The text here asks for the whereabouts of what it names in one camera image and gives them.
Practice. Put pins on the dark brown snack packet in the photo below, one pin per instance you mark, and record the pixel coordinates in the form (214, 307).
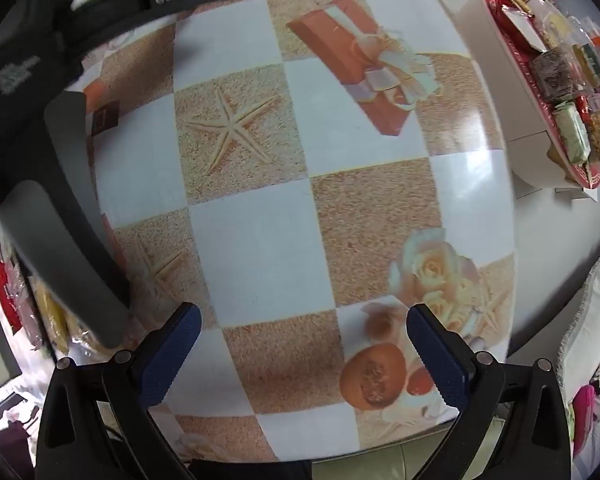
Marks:
(555, 75)

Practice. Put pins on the pink plastic object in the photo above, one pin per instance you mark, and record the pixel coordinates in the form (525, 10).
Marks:
(587, 405)

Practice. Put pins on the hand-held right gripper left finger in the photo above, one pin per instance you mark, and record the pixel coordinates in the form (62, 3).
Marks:
(167, 360)

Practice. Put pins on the white cabinet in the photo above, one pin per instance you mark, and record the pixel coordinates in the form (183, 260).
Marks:
(490, 60)

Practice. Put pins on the checkered printed tablecloth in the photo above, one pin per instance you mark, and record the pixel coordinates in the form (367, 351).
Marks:
(260, 240)

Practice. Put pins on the red snack packet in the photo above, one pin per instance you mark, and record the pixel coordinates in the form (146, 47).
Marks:
(5, 285)

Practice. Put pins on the pale green snack packet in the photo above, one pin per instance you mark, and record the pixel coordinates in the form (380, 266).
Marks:
(571, 132)

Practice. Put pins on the white fringed cushion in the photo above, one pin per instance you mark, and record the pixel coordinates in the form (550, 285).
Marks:
(595, 320)

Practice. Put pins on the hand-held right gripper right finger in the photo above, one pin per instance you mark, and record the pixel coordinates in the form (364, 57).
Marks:
(437, 360)

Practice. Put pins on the yellow snack packet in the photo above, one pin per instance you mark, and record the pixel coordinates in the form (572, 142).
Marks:
(55, 315)

